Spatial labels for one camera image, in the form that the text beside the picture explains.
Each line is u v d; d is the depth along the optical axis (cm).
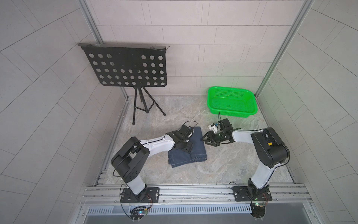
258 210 68
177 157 85
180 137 69
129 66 71
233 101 112
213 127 89
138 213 64
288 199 71
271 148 48
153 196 71
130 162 44
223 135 80
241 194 71
